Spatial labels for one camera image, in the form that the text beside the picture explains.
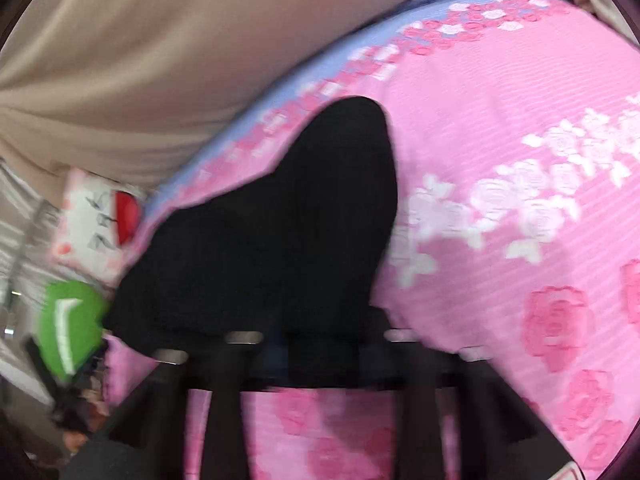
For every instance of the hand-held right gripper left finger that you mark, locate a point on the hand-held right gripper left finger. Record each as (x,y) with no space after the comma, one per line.
(235,385)

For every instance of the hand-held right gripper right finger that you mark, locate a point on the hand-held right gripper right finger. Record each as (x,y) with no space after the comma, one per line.
(420,390)

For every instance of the pink floral blanket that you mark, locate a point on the pink floral blanket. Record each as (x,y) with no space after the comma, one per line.
(500,110)

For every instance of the white cartoon face pillow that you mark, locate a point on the white cartoon face pillow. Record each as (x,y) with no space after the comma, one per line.
(95,220)

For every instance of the black pants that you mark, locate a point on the black pants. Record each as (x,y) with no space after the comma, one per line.
(280,230)

